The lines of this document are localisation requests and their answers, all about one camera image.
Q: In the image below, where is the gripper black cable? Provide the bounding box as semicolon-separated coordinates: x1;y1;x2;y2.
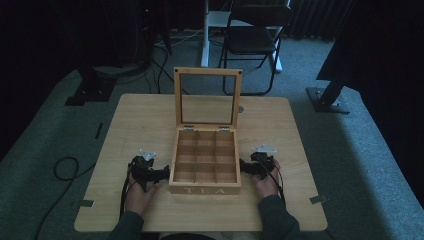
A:
261;161;287;205
118;162;135;218

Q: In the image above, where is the black cable loop on floor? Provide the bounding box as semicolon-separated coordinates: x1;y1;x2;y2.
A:
34;156;98;240

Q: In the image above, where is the small black strip on floor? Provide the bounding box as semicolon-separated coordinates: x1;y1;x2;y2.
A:
94;122;105;141

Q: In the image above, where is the black stand with base plate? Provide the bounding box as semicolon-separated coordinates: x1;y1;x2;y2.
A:
64;49;118;107

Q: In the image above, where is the wooden tea box with lid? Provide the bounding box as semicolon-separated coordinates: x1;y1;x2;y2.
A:
168;66;243;196

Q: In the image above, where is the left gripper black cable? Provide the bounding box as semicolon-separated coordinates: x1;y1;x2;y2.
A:
118;162;135;218

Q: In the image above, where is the person's right hand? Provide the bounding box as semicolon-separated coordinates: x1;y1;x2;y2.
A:
251;158;283;200

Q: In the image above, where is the black folding chair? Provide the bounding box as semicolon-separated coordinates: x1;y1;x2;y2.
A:
217;2;295;97

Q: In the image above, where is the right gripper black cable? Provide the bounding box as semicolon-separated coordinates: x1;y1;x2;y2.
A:
261;161;287;205

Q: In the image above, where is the person's left hand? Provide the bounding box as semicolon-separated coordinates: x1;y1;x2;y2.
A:
124;174;161;218

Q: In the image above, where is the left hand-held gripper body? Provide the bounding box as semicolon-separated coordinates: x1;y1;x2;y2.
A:
127;148;158;193

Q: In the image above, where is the black stand with bolted base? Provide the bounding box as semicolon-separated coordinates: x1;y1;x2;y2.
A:
305;39;352;115

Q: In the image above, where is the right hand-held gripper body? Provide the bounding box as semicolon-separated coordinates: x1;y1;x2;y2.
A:
249;143;278;181

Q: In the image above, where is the black floor cables bundle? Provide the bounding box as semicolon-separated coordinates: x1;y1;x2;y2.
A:
113;39;189;96

